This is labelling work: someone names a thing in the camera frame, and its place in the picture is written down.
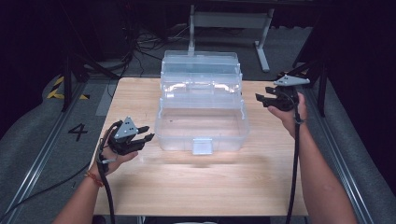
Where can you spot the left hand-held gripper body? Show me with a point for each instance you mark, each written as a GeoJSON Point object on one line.
{"type": "Point", "coordinates": [126, 130]}

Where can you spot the grey metal stand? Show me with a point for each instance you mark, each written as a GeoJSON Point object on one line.
{"type": "Point", "coordinates": [230, 20]}

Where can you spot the yellow black floor tape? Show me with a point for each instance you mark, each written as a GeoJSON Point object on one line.
{"type": "Point", "coordinates": [57, 90]}

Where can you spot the clear plastic storage box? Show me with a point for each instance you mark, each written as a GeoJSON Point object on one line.
{"type": "Point", "coordinates": [202, 124]}

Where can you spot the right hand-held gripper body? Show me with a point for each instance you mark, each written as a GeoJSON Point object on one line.
{"type": "Point", "coordinates": [285, 98]}

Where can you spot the person's right hand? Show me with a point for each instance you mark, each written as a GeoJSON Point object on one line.
{"type": "Point", "coordinates": [295, 119]}

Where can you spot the metal floor rail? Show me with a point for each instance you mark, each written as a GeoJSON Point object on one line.
{"type": "Point", "coordinates": [342, 174]}
{"type": "Point", "coordinates": [40, 155]}

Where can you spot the person's left hand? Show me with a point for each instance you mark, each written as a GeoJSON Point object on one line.
{"type": "Point", "coordinates": [109, 163]}

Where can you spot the black tripod stand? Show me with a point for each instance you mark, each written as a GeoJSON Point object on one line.
{"type": "Point", "coordinates": [322, 93]}
{"type": "Point", "coordinates": [67, 87]}

